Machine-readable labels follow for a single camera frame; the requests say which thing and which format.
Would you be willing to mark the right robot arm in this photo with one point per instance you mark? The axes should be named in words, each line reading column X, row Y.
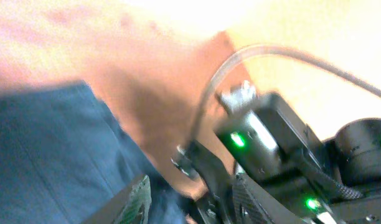
column 285, row 158

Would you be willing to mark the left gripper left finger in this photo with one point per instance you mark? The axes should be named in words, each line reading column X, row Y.
column 129, row 206

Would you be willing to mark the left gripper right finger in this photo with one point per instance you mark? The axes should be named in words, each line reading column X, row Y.
column 229, row 198

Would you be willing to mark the navy blue shorts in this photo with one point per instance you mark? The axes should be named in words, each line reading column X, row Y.
column 63, row 155

